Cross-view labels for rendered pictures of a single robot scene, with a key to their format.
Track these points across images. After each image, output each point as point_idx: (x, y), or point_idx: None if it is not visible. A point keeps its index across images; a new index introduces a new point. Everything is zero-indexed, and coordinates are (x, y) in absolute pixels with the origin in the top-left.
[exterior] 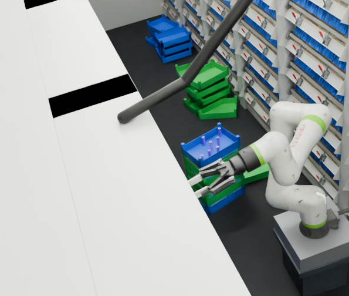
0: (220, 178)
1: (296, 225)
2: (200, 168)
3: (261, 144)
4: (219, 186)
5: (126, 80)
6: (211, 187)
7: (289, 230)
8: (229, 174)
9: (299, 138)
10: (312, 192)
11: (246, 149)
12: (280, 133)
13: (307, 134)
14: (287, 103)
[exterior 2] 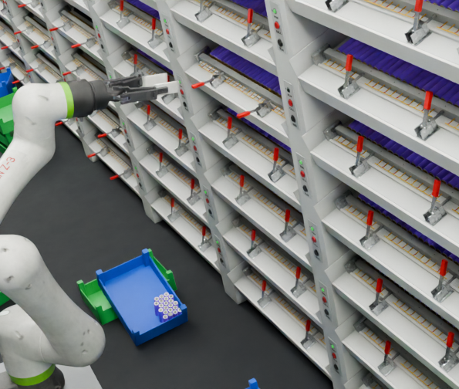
0: (123, 82)
1: (69, 388)
2: (153, 89)
3: (51, 83)
4: (123, 77)
5: None
6: (136, 77)
7: (83, 378)
8: (108, 84)
9: None
10: (13, 311)
11: (75, 82)
12: (18, 94)
13: None
14: None
